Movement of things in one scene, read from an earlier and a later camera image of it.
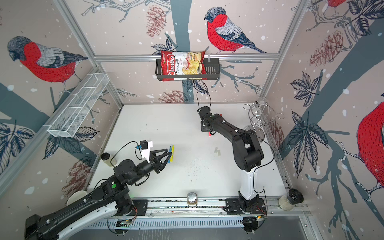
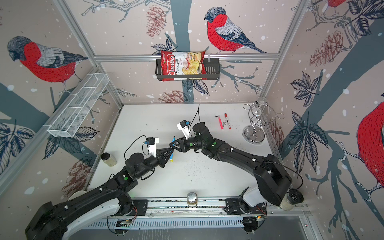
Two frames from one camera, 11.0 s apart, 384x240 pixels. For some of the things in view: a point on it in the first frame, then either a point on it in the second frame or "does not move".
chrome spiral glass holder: (261, 114) does not move
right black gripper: (202, 128) -> (185, 147)
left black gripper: (159, 166) does not move
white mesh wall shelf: (79, 105) does not move
